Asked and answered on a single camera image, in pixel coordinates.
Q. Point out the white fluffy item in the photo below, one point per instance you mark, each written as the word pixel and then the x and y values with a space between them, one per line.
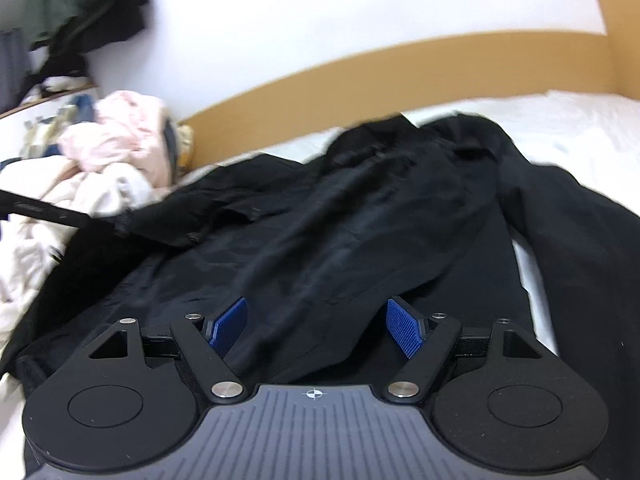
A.
pixel 65 82

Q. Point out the wooden bed frame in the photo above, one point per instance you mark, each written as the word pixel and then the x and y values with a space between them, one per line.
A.
pixel 400 60

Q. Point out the green jacket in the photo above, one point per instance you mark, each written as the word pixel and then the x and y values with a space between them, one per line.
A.
pixel 75 0

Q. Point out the black coat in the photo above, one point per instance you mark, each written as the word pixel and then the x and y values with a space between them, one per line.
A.
pixel 325 220

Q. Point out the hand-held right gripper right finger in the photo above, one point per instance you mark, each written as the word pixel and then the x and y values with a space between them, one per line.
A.
pixel 405 327

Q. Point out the grey blue cloth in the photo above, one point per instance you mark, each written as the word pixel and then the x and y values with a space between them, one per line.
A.
pixel 172 150

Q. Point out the pink cloth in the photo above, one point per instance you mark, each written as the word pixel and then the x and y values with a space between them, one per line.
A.
pixel 125 130

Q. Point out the white cabinet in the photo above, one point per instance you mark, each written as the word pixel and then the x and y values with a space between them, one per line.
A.
pixel 12 120

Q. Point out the black hanging garment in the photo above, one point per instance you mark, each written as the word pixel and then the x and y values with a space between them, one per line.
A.
pixel 120 25

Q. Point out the blue beige patterned cloth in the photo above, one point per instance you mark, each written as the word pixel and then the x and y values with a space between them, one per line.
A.
pixel 50 125

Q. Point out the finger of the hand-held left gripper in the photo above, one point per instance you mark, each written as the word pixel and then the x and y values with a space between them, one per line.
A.
pixel 75 216

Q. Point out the white duvet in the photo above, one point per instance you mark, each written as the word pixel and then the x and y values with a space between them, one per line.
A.
pixel 30 260

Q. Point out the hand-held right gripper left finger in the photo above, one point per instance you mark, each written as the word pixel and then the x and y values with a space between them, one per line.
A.
pixel 227 325

